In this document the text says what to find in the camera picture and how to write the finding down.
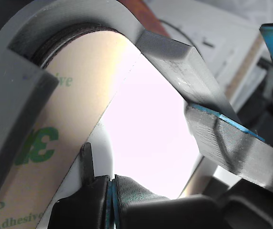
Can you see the black printed with screw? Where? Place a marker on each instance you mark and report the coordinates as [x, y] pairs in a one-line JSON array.
[[257, 210]]

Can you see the black adhesive tape layer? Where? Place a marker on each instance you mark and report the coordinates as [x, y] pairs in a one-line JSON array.
[[60, 38]]

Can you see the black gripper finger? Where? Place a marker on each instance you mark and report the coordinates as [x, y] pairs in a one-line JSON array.
[[131, 190]]

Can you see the white panel with gray window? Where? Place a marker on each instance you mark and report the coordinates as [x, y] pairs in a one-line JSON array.
[[145, 131]]

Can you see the gray printed fixture stand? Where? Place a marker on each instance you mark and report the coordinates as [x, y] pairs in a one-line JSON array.
[[12, 95]]

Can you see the panel with tan adhesive liner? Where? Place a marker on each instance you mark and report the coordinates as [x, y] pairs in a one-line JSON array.
[[79, 83]]

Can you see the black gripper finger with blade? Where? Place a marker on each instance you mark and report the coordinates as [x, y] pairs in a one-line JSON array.
[[79, 210]]

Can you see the reddish wooden board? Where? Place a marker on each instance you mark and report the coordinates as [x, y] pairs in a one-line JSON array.
[[150, 14]]

